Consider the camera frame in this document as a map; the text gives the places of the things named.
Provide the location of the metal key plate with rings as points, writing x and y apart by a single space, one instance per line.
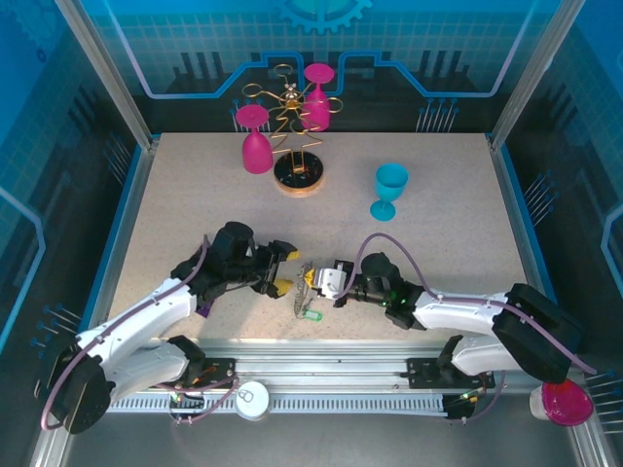
302 297

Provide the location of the key with green tag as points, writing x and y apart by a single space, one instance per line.
309 316

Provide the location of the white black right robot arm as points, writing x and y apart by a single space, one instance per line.
457 311

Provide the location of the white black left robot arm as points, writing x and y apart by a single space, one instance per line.
141 316

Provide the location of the purple candy packet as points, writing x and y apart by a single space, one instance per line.
205 309

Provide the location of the teal plastic goblet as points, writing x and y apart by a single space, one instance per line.
391 182

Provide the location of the pink plastic goblet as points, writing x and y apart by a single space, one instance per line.
316 109
257 153

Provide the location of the round white can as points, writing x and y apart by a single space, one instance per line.
252 400

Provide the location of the white cup with pink lid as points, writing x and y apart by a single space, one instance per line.
567 406

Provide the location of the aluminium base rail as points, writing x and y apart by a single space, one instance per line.
321 365

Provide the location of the aluminium side rail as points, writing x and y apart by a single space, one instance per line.
132 204
516 204

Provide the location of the aluminium frame post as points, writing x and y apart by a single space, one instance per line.
534 73
108 73

